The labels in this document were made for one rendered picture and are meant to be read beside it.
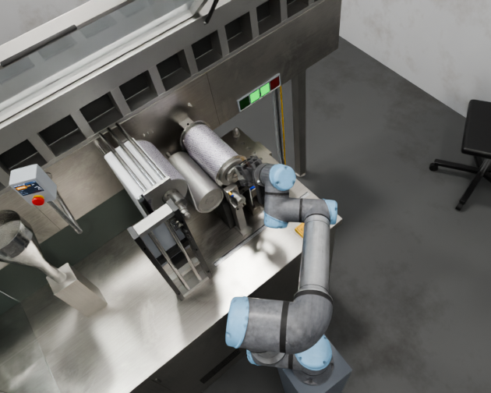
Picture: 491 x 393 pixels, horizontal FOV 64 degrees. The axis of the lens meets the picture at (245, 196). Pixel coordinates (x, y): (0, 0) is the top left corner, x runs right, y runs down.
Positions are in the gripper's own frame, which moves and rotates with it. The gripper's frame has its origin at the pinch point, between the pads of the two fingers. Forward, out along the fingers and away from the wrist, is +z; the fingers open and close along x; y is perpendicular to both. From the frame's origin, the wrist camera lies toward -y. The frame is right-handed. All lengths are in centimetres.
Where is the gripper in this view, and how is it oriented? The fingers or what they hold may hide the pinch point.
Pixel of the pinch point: (243, 176)
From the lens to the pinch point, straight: 149.2
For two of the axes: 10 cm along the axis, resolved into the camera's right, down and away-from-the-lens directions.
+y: -4.9, -8.2, -3.1
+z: -3.9, -1.1, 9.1
